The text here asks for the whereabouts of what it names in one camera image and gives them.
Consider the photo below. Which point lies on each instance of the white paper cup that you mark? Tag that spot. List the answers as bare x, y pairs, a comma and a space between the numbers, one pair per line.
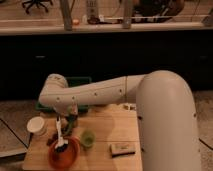
36, 125

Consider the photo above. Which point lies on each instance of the orange plastic bowl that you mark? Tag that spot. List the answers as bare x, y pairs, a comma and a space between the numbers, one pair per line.
67, 158

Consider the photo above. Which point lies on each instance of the white dish brush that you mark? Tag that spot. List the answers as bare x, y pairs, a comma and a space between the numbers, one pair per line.
62, 143

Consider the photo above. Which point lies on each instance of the brown yellow sponge block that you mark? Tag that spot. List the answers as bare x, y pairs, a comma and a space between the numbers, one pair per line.
119, 149

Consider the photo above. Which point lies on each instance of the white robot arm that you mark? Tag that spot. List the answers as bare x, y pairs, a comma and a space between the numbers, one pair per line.
163, 99

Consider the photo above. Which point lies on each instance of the small green cup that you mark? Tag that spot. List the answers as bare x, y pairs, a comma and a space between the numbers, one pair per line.
87, 138

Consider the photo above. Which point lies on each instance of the green pepper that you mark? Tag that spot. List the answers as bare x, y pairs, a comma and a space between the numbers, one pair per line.
70, 126

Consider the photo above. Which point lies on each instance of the black office chair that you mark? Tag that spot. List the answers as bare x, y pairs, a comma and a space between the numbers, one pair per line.
38, 3

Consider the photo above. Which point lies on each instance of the green plastic tray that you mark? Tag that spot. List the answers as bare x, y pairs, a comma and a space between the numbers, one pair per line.
72, 81

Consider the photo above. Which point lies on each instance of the dark grapes bunch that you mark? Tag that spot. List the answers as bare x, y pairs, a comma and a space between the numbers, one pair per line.
54, 137

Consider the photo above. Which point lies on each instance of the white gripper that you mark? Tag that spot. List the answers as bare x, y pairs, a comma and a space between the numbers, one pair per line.
72, 113

